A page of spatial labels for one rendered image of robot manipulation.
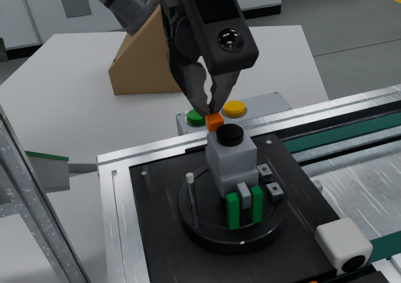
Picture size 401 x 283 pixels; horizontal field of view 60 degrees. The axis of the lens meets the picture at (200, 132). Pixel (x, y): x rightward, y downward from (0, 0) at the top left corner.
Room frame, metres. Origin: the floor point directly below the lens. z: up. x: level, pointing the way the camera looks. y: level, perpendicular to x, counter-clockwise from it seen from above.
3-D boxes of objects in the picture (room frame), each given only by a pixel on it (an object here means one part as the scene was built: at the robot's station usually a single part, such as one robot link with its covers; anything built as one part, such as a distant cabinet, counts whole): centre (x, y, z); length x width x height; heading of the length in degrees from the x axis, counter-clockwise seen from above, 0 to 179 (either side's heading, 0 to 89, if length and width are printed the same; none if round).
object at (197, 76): (0.39, 0.01, 1.11); 0.06 x 0.03 x 0.09; 13
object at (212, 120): (0.34, -0.02, 1.04); 0.04 x 0.02 x 0.08; 13
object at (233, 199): (0.25, -0.03, 1.01); 0.01 x 0.01 x 0.05; 13
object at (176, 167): (0.30, -0.03, 0.96); 0.24 x 0.24 x 0.02; 13
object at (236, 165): (0.29, -0.03, 1.06); 0.08 x 0.04 x 0.07; 13
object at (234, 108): (0.53, -0.07, 0.96); 0.04 x 0.04 x 0.02
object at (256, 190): (0.26, -0.06, 1.01); 0.01 x 0.01 x 0.05; 13
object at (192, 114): (0.51, 0.00, 0.96); 0.04 x 0.04 x 0.02
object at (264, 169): (0.32, -0.08, 1.00); 0.02 x 0.01 x 0.02; 13
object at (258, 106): (0.53, -0.07, 0.93); 0.21 x 0.07 x 0.06; 103
